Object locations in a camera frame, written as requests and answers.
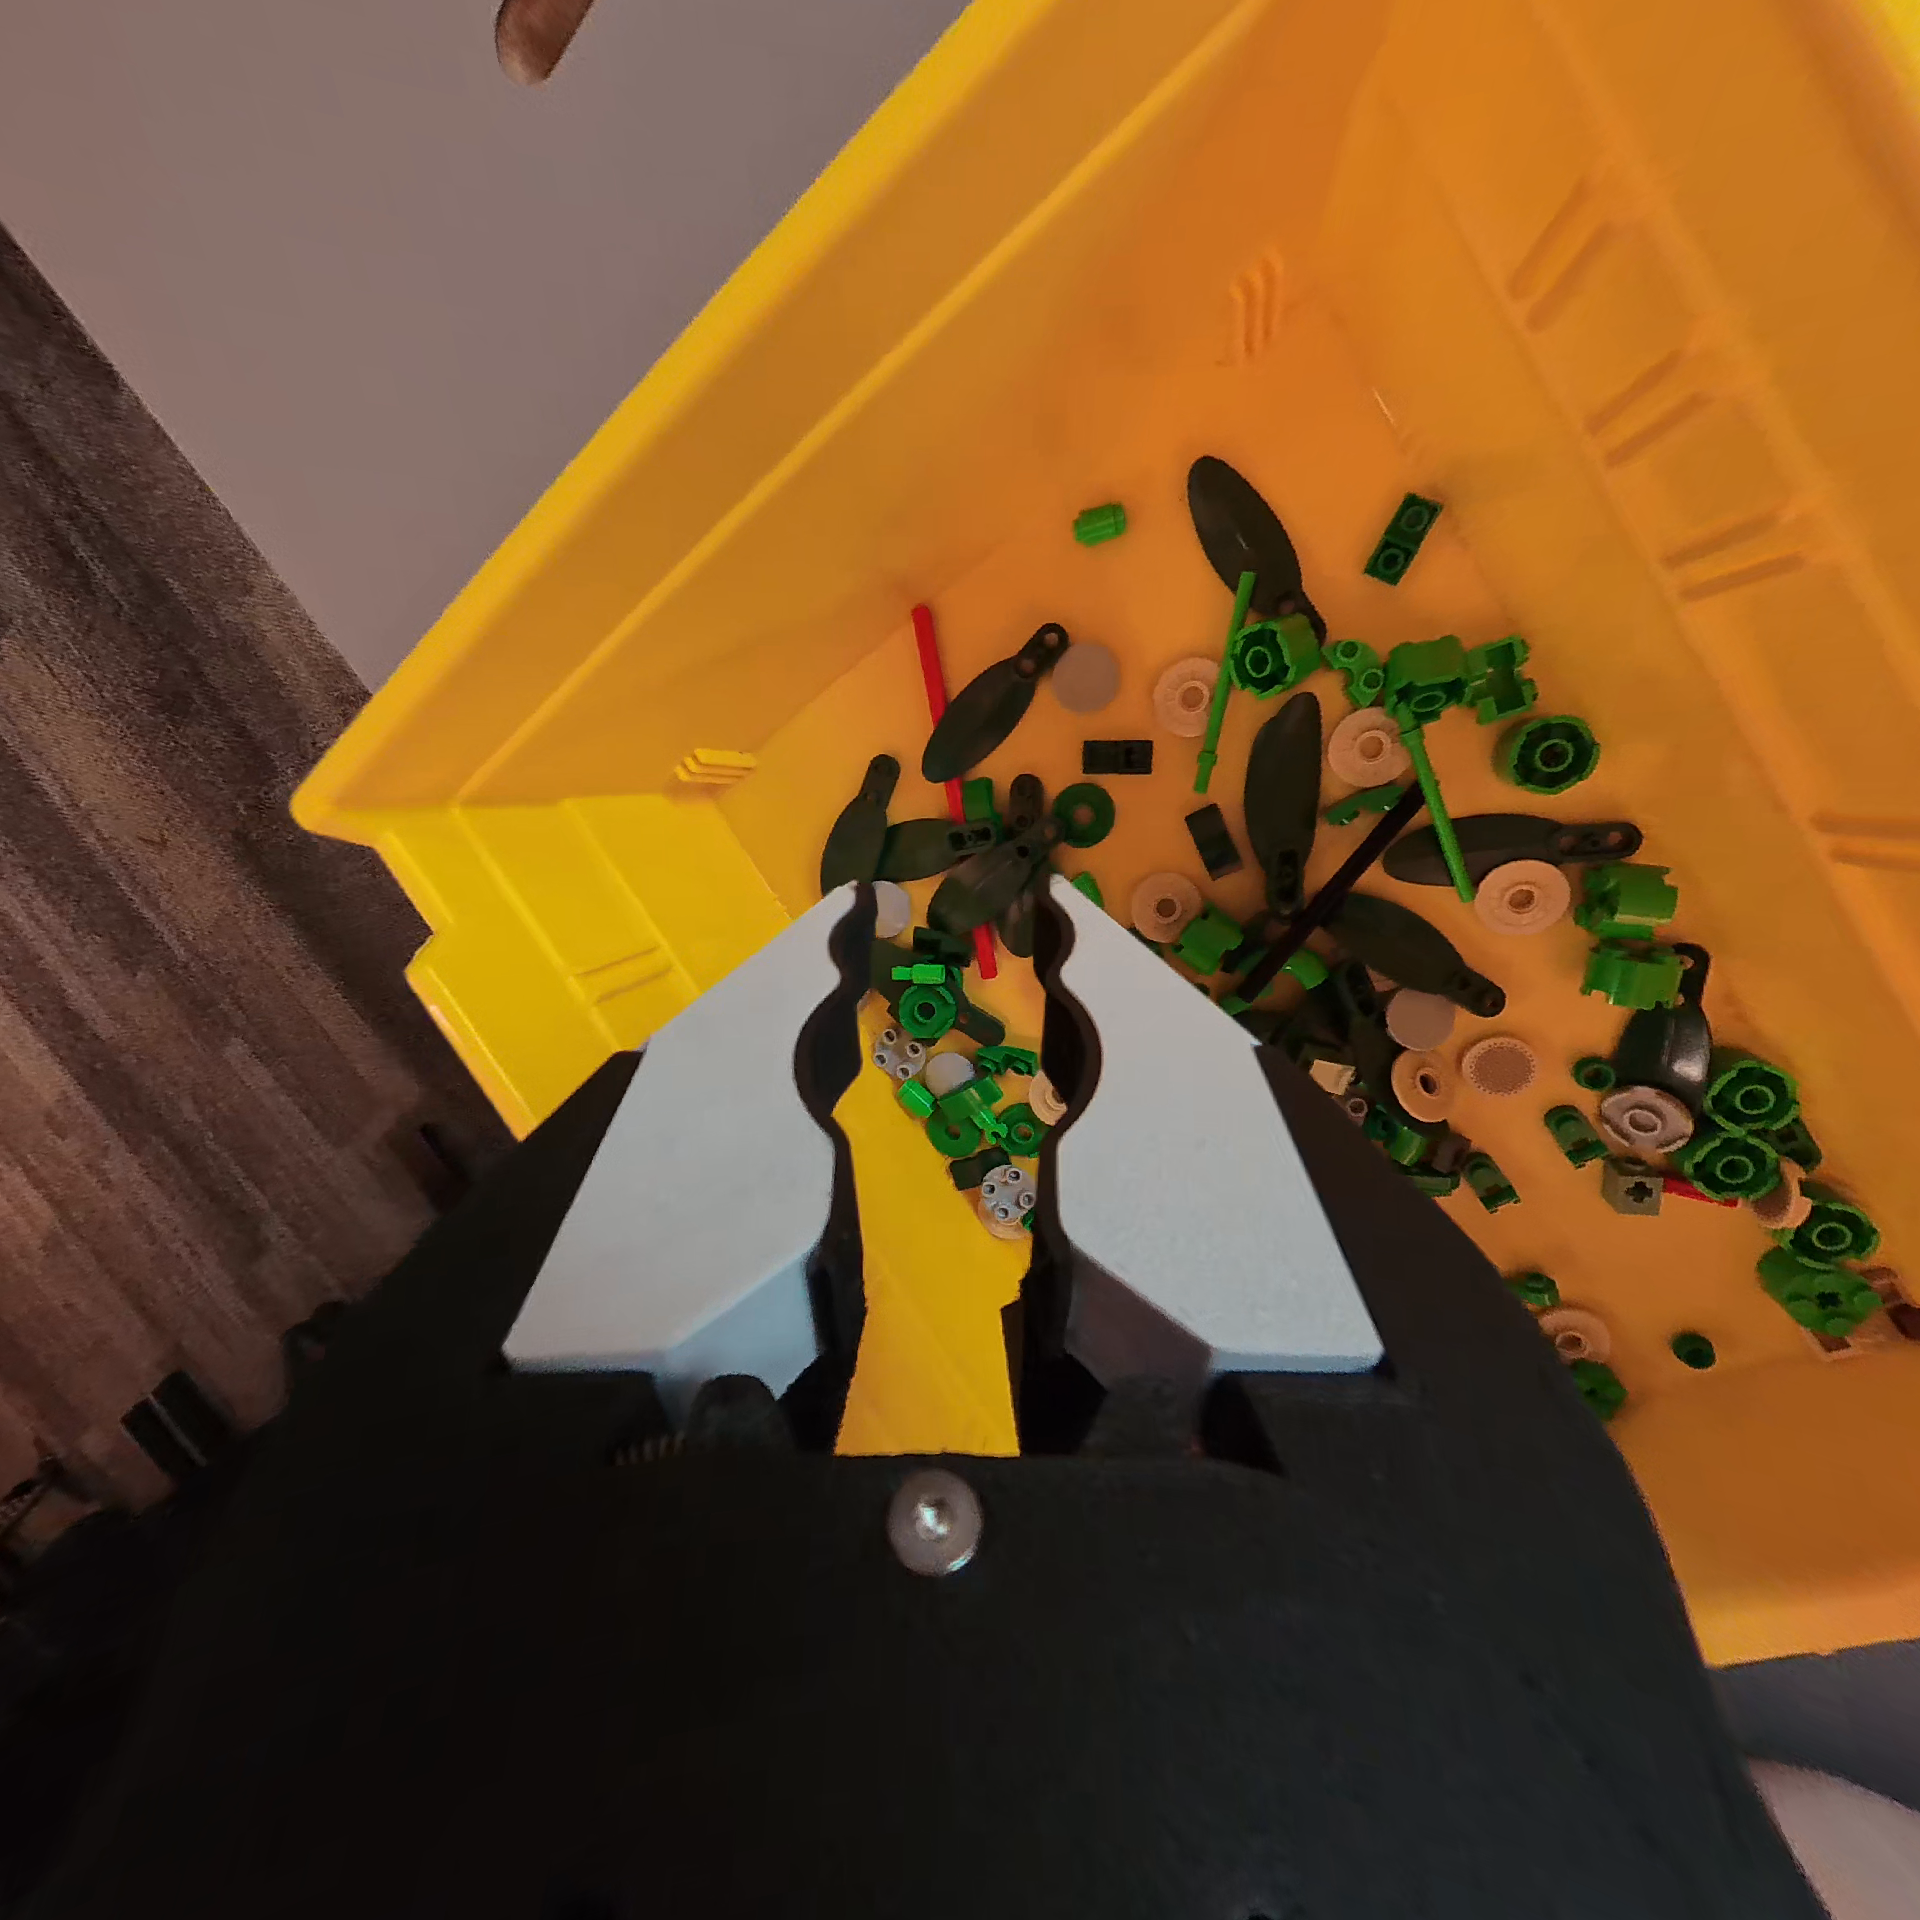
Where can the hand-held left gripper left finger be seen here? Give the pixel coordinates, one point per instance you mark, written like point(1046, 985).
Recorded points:
point(705, 1156)

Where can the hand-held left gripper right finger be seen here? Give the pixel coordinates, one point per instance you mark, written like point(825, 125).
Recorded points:
point(1201, 1156)

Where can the pile of small brick pieces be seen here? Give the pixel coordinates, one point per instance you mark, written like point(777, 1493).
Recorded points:
point(1547, 754)

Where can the yellow storage bin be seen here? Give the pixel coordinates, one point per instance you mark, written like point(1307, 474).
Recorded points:
point(902, 452)

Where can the black axle rod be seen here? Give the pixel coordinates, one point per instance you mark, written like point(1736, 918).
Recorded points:
point(1349, 869)

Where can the red axle rod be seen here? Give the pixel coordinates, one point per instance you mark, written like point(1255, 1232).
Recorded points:
point(934, 676)

